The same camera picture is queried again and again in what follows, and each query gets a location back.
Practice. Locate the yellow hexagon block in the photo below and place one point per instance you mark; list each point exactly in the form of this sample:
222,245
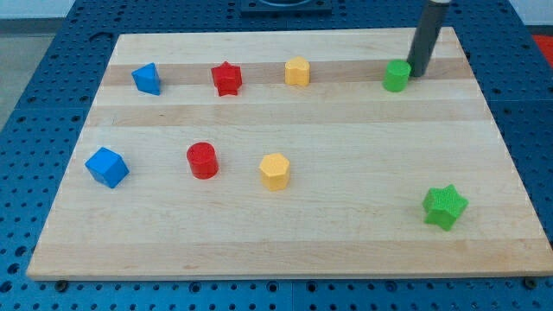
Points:
274,171

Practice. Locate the wooden board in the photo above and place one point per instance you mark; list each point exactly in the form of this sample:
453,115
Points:
361,162

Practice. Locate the red star block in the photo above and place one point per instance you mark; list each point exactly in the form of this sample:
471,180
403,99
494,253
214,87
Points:
227,79

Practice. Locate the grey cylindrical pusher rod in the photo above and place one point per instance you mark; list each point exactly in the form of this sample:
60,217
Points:
427,31

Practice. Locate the green cylinder block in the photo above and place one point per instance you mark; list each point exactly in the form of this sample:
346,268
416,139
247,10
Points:
397,75

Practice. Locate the blue cube block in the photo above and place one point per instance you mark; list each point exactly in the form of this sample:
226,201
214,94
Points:
107,167

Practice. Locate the yellow heart block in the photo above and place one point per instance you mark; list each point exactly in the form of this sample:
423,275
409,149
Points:
297,72

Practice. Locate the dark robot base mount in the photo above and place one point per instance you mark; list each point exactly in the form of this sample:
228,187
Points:
258,7

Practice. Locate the blue triangle block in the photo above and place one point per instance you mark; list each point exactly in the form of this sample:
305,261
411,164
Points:
147,80

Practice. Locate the red cylinder block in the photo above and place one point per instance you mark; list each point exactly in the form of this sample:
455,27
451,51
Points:
202,160

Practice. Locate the green star block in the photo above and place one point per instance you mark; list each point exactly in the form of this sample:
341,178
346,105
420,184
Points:
443,206

